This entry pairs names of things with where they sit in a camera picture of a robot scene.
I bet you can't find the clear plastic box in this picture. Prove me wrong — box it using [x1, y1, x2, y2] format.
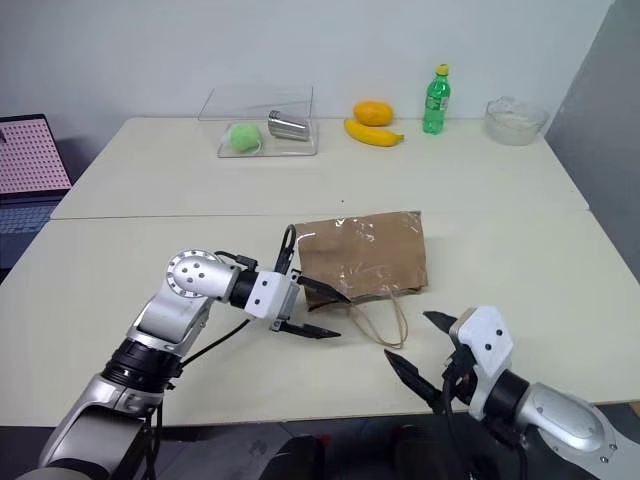
[198, 84, 320, 159]

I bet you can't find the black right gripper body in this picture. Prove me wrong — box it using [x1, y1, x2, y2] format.
[439, 344, 481, 416]

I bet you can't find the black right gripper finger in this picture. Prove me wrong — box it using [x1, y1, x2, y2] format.
[422, 310, 459, 346]
[383, 349, 446, 414]

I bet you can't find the green plastic bottle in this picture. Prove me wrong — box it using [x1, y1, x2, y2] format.
[423, 63, 451, 135]

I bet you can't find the brown paper bag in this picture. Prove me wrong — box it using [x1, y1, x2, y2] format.
[293, 209, 430, 350]

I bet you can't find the pink perforated board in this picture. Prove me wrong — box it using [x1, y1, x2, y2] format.
[0, 114, 74, 197]

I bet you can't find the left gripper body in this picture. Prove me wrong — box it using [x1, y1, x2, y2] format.
[270, 273, 304, 333]

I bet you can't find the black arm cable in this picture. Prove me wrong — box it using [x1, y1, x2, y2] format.
[438, 367, 526, 480]
[149, 318, 251, 480]

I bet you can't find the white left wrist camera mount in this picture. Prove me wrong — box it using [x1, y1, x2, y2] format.
[243, 270, 296, 320]

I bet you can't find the clear glass bowl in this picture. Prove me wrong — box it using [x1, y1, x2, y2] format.
[483, 96, 550, 147]

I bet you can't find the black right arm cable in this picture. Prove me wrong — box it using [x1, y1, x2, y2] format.
[438, 367, 526, 480]

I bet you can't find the yellow banana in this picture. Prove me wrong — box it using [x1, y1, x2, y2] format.
[343, 118, 407, 148]

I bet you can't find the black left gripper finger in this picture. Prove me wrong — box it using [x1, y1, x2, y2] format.
[298, 274, 354, 305]
[277, 321, 343, 341]

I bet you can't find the grey partition panel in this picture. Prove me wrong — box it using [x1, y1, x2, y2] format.
[544, 0, 640, 281]

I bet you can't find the orange round fruit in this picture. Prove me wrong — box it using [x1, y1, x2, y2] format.
[353, 100, 394, 127]

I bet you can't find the green knitted ball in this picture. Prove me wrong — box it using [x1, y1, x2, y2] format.
[227, 123, 265, 154]

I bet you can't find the black left wrist cable loop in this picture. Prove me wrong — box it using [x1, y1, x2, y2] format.
[213, 224, 301, 277]

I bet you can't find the dark rounded shape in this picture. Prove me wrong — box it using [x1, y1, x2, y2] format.
[269, 433, 332, 480]

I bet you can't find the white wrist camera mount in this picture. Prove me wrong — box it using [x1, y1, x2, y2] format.
[243, 270, 296, 320]
[448, 305, 516, 421]

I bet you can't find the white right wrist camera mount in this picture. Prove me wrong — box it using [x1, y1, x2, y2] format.
[448, 305, 516, 421]

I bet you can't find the silver metal cup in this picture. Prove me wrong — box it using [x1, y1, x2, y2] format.
[267, 109, 312, 143]

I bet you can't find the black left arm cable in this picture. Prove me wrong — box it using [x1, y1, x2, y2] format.
[149, 318, 251, 480]

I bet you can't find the blue grey ribbed crate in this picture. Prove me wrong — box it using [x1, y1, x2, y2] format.
[0, 193, 64, 271]

